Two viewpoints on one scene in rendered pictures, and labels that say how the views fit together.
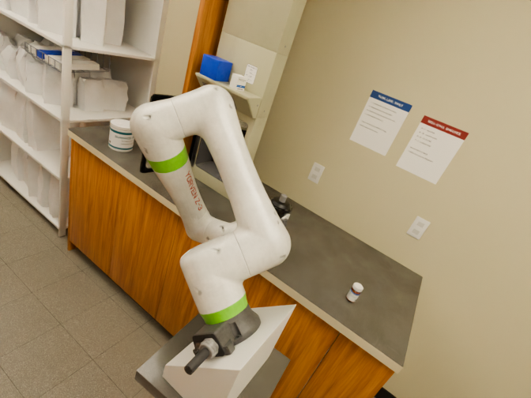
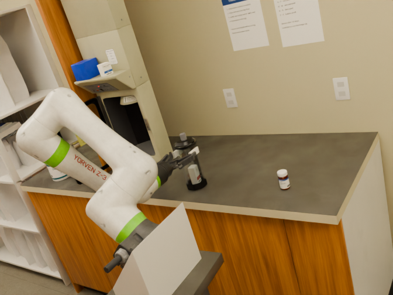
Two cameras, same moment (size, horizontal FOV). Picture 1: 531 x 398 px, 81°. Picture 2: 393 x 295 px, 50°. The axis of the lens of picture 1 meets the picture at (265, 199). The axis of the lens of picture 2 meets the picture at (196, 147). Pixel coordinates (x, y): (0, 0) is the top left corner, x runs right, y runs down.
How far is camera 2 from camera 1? 0.81 m
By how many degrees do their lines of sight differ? 16
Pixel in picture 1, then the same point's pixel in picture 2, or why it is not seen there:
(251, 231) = (118, 167)
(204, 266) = (96, 206)
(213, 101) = (55, 99)
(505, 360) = not seen: outside the picture
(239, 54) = (95, 47)
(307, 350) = (276, 254)
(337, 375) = (311, 261)
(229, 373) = (131, 259)
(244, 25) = (85, 25)
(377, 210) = (299, 96)
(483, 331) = not seen: outside the picture
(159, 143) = (39, 146)
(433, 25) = not seen: outside the picture
